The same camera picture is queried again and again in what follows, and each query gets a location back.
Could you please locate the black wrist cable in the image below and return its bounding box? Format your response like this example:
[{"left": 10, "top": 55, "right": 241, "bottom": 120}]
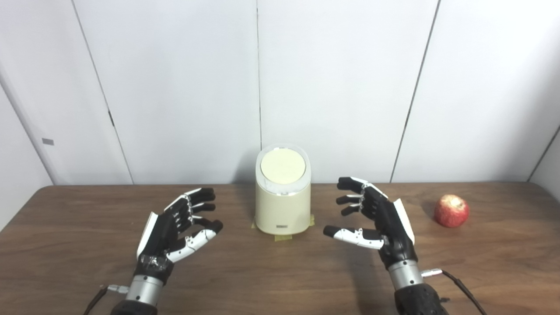
[
  {"left": 421, "top": 269, "right": 488, "bottom": 315},
  {"left": 83, "top": 284, "right": 130, "bottom": 315}
]

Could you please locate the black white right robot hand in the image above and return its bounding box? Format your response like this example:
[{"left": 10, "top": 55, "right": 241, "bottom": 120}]
[{"left": 323, "top": 177, "right": 418, "bottom": 270}]

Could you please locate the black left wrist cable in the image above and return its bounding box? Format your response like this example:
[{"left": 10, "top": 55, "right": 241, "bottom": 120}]
[{"left": 83, "top": 284, "right": 130, "bottom": 315}]

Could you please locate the cream-colored bin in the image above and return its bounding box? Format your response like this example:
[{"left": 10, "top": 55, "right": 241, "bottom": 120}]
[{"left": 255, "top": 144, "right": 312, "bottom": 235}]

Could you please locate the red apple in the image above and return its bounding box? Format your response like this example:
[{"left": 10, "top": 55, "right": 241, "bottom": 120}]
[{"left": 434, "top": 195, "right": 470, "bottom": 228}]

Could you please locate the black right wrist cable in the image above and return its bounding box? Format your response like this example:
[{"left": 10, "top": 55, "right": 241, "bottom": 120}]
[{"left": 421, "top": 269, "right": 488, "bottom": 315}]

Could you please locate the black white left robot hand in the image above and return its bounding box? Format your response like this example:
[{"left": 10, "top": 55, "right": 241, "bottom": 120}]
[{"left": 134, "top": 188, "right": 224, "bottom": 284}]

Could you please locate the cream round bin lid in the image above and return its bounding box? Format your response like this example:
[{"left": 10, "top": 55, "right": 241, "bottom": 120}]
[{"left": 260, "top": 148, "right": 306, "bottom": 184}]

